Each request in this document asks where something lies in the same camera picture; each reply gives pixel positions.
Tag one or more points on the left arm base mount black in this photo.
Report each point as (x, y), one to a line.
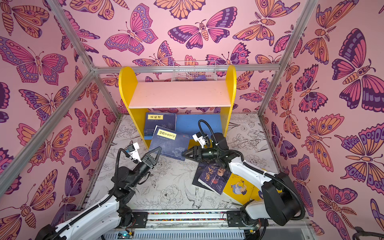
(135, 220)

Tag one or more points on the yellow book with orange figure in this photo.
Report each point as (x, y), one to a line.
(240, 190)

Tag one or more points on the blue book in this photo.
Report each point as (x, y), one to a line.
(165, 120)
(173, 143)

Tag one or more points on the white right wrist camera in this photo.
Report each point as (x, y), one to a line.
(202, 139)

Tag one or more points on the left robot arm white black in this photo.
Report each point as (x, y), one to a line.
(112, 210)

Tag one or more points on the black wolf cover book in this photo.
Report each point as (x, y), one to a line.
(198, 173)

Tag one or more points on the aluminium rail front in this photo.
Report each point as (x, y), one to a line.
(187, 218)

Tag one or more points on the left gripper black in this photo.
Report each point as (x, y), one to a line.
(151, 163)

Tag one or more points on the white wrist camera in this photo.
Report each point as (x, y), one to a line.
(133, 153)
(202, 139)

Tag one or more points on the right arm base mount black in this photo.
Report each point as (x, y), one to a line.
(240, 218)

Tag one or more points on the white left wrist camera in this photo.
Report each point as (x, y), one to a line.
(133, 153)

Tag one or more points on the dark illustrated cover book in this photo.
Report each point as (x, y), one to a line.
(214, 178)

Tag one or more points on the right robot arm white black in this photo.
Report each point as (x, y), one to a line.
(281, 201)

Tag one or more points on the clear wire basket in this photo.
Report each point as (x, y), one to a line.
(190, 70)

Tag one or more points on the green circuit board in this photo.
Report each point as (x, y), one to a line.
(125, 235)

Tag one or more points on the yellow shelf with blue board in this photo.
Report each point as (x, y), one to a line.
(139, 97)

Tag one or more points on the blue book Mengxi Bitan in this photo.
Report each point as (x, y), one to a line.
(148, 135)

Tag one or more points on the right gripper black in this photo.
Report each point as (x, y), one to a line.
(199, 153)

